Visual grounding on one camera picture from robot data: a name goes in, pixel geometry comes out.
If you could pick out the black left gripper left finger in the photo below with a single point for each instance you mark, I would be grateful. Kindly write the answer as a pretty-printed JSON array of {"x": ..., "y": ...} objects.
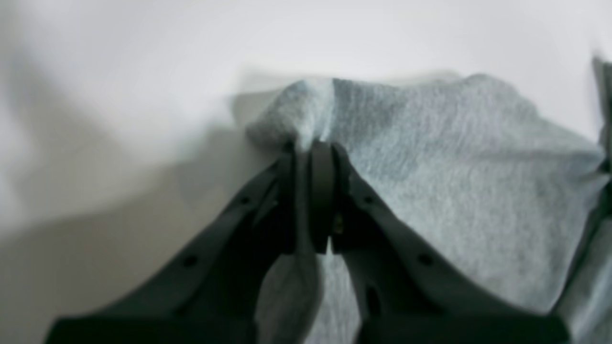
[{"x": 207, "y": 293}]

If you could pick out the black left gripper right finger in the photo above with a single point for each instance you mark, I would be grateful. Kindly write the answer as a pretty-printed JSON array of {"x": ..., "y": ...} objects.
[{"x": 407, "y": 292}]

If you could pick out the grey T-shirt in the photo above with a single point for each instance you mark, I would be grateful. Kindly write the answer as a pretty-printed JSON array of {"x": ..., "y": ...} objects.
[{"x": 516, "y": 202}]

